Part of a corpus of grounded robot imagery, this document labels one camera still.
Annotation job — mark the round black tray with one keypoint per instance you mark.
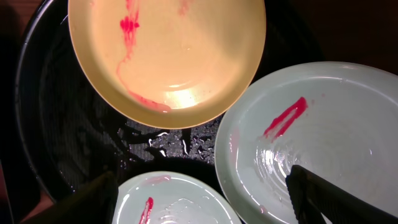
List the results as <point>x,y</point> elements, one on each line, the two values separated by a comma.
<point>70,135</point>

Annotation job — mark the yellow plate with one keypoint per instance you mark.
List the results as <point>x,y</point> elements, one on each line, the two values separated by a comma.
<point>169,64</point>

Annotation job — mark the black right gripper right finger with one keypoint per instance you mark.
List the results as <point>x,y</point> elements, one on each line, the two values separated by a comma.
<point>314,200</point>

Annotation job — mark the light green plate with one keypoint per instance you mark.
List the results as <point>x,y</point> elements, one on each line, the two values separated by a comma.
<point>337,120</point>
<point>170,197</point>

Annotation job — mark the light green plate front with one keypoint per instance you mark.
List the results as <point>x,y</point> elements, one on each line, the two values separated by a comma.
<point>170,197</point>

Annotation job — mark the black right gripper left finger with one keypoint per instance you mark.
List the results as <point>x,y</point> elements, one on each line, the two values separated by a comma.
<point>95,204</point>

